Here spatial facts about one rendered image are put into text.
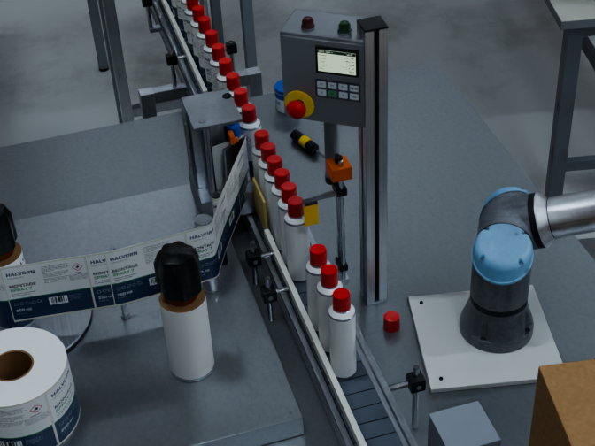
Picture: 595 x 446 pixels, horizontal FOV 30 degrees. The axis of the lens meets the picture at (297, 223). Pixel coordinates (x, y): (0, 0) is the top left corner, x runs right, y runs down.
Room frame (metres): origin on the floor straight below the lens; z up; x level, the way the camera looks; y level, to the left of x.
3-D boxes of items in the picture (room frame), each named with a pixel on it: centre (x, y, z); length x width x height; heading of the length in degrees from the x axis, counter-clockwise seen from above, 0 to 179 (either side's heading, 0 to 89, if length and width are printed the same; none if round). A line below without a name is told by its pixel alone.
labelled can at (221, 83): (2.39, 0.15, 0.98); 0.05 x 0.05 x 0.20
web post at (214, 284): (1.78, 0.19, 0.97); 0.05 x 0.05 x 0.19
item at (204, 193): (2.08, 0.17, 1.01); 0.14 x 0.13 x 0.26; 15
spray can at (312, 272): (1.65, -0.04, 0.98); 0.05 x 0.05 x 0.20
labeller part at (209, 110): (2.08, 0.18, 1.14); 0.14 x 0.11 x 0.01; 15
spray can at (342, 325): (1.52, -0.07, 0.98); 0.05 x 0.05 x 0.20
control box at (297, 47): (1.82, -0.08, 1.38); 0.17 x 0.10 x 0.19; 70
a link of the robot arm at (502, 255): (1.66, -0.40, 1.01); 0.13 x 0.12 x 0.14; 165
